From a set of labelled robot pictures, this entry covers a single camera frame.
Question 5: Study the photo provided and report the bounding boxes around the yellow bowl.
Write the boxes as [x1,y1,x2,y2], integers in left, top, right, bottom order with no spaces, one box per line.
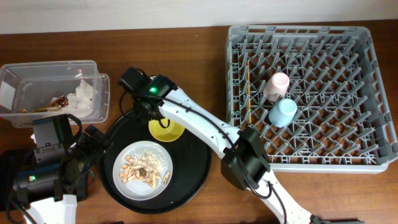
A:
[148,118,185,142]

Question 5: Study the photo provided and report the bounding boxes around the white tissue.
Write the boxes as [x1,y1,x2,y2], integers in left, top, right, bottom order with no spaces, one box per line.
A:
[60,80,93,111]

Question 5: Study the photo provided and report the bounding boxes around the gold snack wrapper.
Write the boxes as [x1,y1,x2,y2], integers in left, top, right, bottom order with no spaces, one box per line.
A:
[21,95,68,113]

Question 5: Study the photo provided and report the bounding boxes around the grey plate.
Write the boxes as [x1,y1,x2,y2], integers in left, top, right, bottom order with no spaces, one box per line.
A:
[112,141,173,201]

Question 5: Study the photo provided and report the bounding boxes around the food scraps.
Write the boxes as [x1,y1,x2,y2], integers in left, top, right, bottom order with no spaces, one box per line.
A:
[119,151,172,189]

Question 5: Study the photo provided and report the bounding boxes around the pink cup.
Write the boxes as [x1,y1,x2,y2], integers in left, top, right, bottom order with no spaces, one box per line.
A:
[263,72,290,102]

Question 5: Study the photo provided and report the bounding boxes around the blue cup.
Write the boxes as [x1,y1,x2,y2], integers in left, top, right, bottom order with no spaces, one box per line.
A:
[269,98,297,128]

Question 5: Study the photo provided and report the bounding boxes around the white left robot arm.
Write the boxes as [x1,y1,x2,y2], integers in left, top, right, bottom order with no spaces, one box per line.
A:
[6,125,111,224]

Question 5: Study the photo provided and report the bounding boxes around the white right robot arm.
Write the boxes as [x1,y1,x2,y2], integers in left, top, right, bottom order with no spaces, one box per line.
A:
[120,73,314,223]

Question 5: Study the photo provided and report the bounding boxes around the clear plastic waste bin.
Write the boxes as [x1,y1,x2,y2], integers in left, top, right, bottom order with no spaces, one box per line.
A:
[1,60,111,128]

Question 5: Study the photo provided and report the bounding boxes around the grey dishwasher rack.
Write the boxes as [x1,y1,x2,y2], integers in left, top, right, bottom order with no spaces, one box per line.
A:
[226,25,397,174]

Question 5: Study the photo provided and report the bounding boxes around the black round tray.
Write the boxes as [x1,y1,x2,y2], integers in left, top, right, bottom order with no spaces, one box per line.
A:
[99,117,212,215]

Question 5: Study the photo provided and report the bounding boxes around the black rectangular bin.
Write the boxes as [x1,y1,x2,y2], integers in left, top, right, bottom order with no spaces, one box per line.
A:
[0,149,88,212]

